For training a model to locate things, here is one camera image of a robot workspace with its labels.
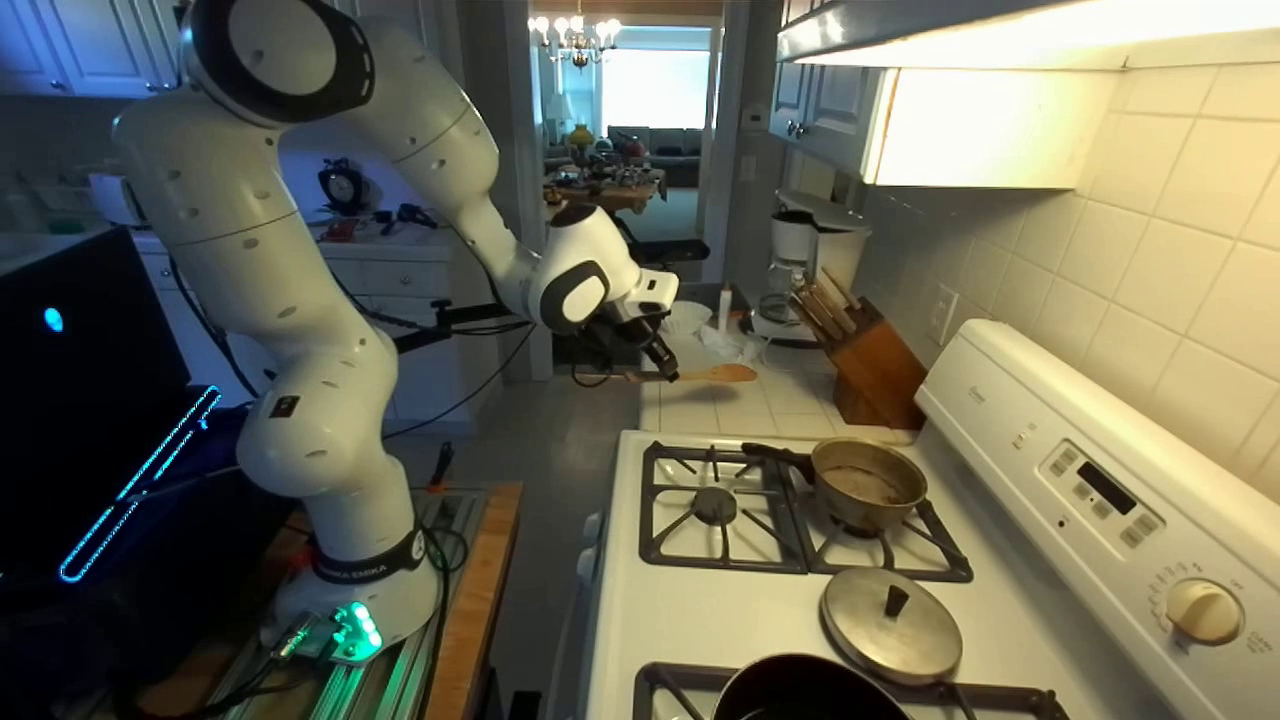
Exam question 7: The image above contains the wooden cart platform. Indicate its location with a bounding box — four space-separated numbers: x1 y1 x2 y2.
126 484 524 720

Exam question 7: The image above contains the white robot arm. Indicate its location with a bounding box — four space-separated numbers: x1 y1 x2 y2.
110 0 678 665

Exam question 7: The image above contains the small steel saucepan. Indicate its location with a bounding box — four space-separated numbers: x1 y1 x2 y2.
745 441 926 536

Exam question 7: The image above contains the burner grate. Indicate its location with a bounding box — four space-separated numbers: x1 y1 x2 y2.
640 441 973 585
632 665 1067 720

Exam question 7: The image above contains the far burner grate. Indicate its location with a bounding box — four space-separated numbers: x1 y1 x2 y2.
640 441 973 585

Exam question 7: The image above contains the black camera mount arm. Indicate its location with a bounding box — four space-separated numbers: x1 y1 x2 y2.
395 299 524 350

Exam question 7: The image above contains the black pot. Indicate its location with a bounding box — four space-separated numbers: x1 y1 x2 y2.
711 651 906 720

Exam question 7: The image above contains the white gas stove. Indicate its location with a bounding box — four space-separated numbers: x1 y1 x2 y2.
579 320 1280 720

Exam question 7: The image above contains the black computer monitor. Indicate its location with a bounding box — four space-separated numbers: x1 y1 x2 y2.
0 227 235 590

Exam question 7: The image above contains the white coffee maker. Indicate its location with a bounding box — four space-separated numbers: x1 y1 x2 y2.
753 192 871 342

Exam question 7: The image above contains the near burner grate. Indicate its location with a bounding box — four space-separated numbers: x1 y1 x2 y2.
632 665 1067 720

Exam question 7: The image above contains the wooden spoon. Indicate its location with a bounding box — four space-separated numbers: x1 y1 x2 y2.
632 364 759 391

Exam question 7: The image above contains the wooden knife block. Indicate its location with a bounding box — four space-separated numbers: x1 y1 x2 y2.
794 275 924 433

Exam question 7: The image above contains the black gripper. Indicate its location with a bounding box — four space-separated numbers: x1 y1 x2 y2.
598 315 678 381

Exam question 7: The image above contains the white range hood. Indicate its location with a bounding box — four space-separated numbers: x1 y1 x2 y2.
767 0 1280 189

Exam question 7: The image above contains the steel pot lid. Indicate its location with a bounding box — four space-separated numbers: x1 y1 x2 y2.
821 569 963 682

